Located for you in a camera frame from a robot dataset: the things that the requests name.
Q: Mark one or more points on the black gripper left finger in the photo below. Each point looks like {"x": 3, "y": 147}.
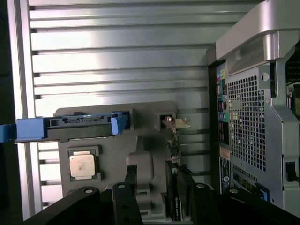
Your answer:
{"x": 124, "y": 204}

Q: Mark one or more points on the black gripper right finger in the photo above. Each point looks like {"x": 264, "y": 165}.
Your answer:
{"x": 201, "y": 206}

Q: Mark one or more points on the grey parts rack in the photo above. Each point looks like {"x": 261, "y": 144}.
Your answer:
{"x": 117, "y": 150}

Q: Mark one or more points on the silver CPU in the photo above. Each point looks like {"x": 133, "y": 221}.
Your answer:
{"x": 80, "y": 164}

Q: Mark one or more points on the blue case release latch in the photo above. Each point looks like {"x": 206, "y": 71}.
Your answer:
{"x": 263, "y": 193}

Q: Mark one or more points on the hard disk in blue carrier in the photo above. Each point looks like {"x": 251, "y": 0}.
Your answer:
{"x": 77, "y": 132}

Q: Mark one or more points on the black and silver PC case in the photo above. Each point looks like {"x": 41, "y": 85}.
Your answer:
{"x": 248, "y": 117}

